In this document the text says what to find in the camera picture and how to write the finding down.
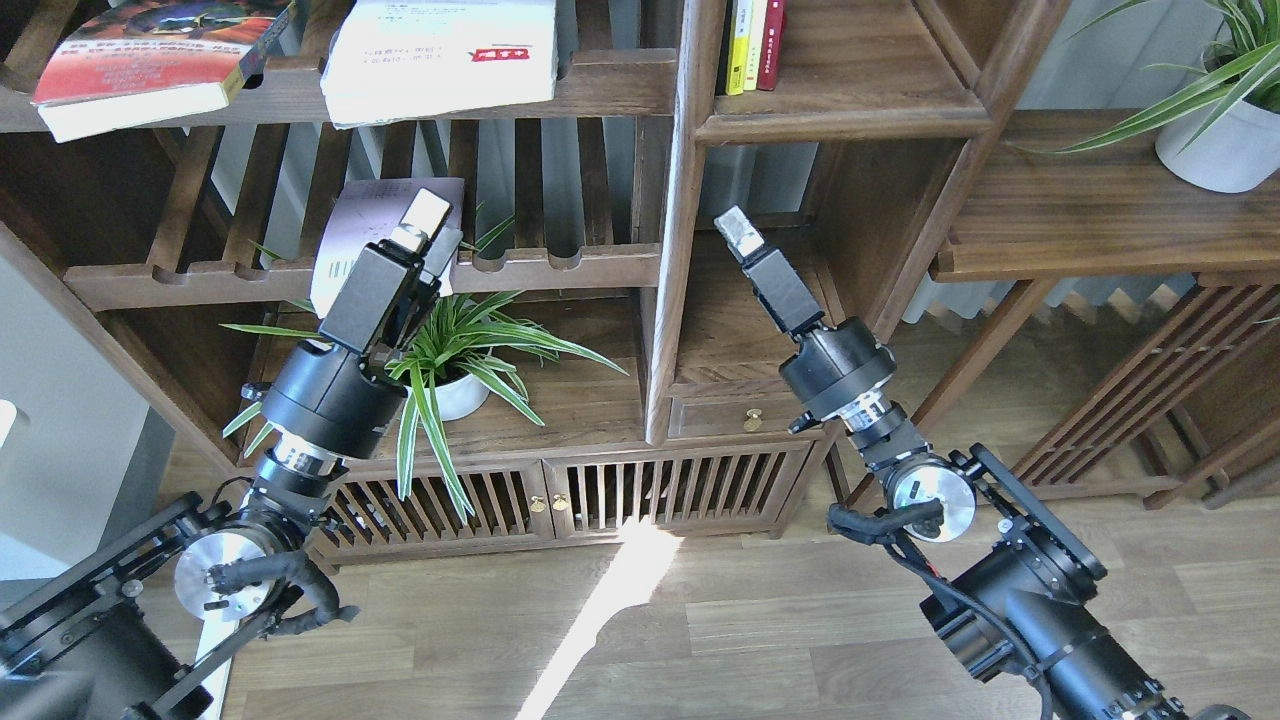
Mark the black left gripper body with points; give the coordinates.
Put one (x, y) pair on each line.
(331, 400)

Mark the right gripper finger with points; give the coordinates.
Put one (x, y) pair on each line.
(743, 238)

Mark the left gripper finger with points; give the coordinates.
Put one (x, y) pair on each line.
(423, 218)

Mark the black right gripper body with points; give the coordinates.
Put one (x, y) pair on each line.
(836, 371)

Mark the pale pink book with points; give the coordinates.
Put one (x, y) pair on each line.
(367, 211)

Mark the red cover book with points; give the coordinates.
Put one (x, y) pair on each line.
(146, 61)

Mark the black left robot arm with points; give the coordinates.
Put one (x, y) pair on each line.
(79, 648)

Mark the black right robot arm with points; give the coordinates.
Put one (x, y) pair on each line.
(1022, 610)

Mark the spider plant white pot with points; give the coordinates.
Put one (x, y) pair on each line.
(457, 343)

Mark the white book red label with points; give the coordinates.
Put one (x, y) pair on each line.
(395, 60)

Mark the dark red book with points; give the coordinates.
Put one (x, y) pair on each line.
(774, 25)

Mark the cream yellow book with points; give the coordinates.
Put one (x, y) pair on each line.
(755, 47)

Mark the dark wooden bookshelf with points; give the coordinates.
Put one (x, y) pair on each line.
(152, 244)

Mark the wooden side table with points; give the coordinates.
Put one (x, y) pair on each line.
(1104, 326)

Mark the potted plant white pot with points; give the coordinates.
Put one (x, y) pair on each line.
(1199, 76)

